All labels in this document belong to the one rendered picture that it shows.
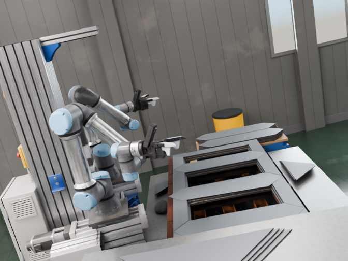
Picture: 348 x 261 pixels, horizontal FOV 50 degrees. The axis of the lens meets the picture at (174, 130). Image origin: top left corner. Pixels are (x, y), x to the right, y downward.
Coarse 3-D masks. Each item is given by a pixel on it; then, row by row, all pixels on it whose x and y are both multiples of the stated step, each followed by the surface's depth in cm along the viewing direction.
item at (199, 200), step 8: (248, 144) 316; (208, 152) 317; (216, 152) 317; (224, 152) 317; (232, 152) 316; (184, 160) 318; (192, 160) 318; (256, 160) 284; (208, 168) 286; (216, 168) 285; (224, 168) 285; (232, 168) 284; (192, 176) 286; (248, 176) 258; (272, 176) 250; (280, 176) 248; (272, 184) 240; (232, 192) 242; (240, 192) 242; (248, 192) 242; (256, 192) 241; (272, 192) 237; (192, 200) 244; (200, 200) 243; (208, 200) 243; (216, 200) 243; (280, 200) 221
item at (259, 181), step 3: (252, 177) 255; (255, 177) 254; (258, 177) 253; (261, 177) 252; (255, 180) 249; (258, 180) 248; (261, 180) 248; (264, 180) 247; (255, 183) 245; (258, 183) 244; (261, 183) 244; (264, 183) 243; (255, 186) 241; (258, 186) 240; (261, 186) 240; (264, 186) 239
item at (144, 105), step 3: (141, 99) 278; (144, 99) 278; (132, 102) 275; (138, 102) 278; (141, 102) 278; (144, 102) 278; (135, 105) 274; (138, 105) 278; (141, 105) 278; (144, 105) 280; (147, 105) 281; (135, 108) 275; (138, 108) 279; (141, 108) 281; (144, 108) 281; (147, 108) 281; (135, 111) 278
